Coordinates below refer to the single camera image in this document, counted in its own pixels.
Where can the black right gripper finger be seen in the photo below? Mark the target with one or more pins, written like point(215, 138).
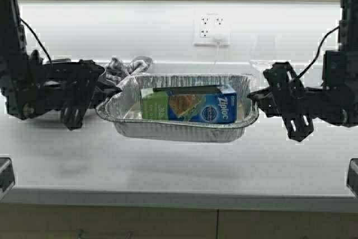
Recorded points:
point(264, 97)
point(283, 99)

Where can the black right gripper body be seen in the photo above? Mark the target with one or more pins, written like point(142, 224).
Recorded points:
point(336, 106)

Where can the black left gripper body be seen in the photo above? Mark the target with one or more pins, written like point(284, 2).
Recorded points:
point(35, 89)

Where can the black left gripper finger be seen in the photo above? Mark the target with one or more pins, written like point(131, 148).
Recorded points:
point(78, 93)
point(104, 90)

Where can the aluminium foil tray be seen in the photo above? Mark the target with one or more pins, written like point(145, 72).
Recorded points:
point(123, 109)

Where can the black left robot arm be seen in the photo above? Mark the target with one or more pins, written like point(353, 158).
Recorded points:
point(13, 39)

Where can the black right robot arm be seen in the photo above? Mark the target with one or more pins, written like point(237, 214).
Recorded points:
point(340, 66)

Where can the grey patterned dish towel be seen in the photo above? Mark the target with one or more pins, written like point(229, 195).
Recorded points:
point(116, 70)

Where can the clear wine glass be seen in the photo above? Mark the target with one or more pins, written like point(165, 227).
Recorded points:
point(264, 53)

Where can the Ziploc bag box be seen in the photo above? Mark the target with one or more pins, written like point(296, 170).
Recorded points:
point(212, 104)

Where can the white charger plug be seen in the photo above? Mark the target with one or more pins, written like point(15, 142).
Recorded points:
point(219, 39)

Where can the lower left drawer front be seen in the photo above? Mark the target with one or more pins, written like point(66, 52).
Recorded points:
point(46, 221)

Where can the drawer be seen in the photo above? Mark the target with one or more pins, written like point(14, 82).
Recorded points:
point(46, 221)
point(268, 224)

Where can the lower right drawer front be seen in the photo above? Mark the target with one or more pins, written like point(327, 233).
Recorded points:
point(268, 224)

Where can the right metal base mount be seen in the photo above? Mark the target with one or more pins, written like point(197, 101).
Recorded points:
point(352, 176)

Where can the metal base mount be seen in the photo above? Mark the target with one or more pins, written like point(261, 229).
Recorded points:
point(352, 176)
point(7, 176)

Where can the white wall outlet plate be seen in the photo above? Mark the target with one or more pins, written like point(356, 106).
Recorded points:
point(206, 25)

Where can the left metal base mount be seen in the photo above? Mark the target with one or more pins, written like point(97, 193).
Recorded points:
point(7, 176)

